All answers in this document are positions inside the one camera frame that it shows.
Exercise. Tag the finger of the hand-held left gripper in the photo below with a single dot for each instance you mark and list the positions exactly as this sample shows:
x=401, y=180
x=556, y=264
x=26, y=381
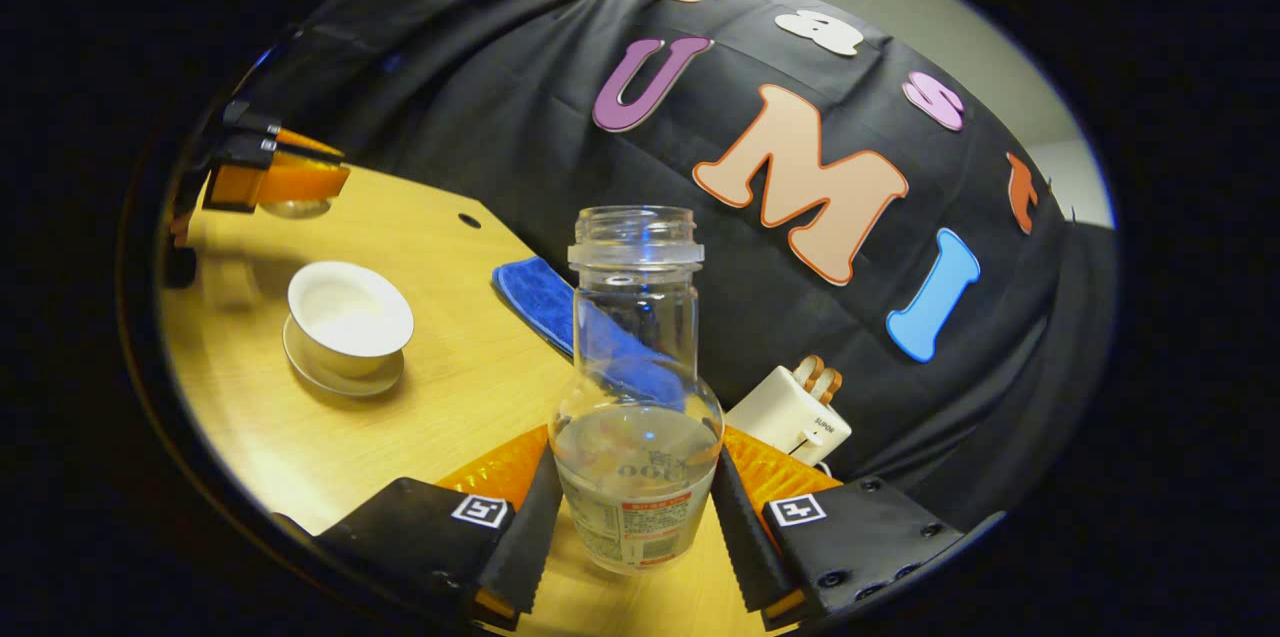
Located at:
x=260, y=132
x=290, y=182

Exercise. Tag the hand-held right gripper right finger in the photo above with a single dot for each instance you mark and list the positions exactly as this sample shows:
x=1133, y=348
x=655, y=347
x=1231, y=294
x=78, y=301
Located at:
x=745, y=547

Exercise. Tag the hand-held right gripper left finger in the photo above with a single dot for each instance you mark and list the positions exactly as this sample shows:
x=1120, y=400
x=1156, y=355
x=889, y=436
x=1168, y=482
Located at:
x=530, y=537

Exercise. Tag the white teacup lid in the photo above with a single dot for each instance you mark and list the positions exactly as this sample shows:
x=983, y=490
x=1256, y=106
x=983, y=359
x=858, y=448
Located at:
x=295, y=208

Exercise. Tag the clear glass water bottle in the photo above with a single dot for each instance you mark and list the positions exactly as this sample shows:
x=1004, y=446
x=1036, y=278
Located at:
x=635, y=477

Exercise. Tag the white teacup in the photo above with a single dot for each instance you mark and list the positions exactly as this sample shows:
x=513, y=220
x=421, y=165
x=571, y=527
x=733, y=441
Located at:
x=350, y=317

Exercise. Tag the white toaster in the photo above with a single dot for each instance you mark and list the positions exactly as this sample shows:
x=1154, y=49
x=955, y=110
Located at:
x=785, y=412

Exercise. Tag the toasted bread slice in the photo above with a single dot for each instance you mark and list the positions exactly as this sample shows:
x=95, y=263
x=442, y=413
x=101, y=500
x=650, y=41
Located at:
x=808, y=372
x=828, y=385

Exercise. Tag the white saucer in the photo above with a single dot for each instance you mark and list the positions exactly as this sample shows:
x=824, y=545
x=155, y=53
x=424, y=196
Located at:
x=345, y=385

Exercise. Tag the black backdrop cloth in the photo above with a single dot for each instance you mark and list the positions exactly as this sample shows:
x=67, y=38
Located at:
x=480, y=67

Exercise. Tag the blue folded towel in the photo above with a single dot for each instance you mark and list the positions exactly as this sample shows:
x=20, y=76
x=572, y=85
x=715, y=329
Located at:
x=535, y=297

